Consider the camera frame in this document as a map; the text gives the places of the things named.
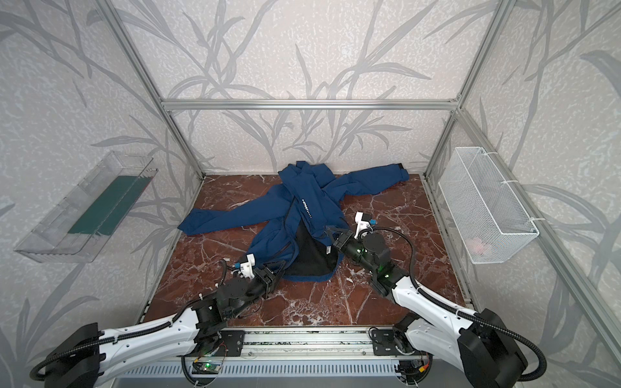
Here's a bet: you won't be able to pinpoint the blue zip jacket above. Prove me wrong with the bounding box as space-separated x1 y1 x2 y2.
178 161 409 282

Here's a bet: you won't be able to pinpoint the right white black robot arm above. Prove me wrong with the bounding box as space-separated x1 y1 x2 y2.
326 227 548 387

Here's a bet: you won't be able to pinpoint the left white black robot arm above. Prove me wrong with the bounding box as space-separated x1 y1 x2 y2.
29 260 286 387

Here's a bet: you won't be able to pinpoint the green circuit board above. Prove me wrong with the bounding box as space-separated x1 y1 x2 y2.
192 360 222 375

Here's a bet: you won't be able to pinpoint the pink object in basket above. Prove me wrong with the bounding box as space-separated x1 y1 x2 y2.
466 237 492 257

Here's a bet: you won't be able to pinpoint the green mat in tray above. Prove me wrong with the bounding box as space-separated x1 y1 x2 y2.
69 176 152 236

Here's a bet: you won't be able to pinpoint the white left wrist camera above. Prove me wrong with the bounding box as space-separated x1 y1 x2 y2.
233 254 256 280

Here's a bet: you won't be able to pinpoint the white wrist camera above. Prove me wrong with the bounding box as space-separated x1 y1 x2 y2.
354 212 377 239
233 254 256 280

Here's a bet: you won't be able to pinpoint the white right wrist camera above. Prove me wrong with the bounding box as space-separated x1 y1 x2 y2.
354 212 377 239

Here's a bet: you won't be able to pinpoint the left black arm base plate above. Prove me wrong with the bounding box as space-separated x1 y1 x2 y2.
203 330 246 358

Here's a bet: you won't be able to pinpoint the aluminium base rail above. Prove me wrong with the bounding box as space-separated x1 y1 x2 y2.
103 323 510 362

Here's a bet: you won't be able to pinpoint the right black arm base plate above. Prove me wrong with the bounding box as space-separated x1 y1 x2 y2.
367 327 412 356

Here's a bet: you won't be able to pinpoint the white wire mesh basket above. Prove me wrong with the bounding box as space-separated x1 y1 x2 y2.
439 146 539 264

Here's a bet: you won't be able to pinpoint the clear plastic wall tray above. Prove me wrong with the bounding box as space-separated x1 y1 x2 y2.
15 151 158 264

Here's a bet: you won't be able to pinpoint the aluminium frame struts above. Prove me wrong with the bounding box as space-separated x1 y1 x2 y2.
96 1 620 361

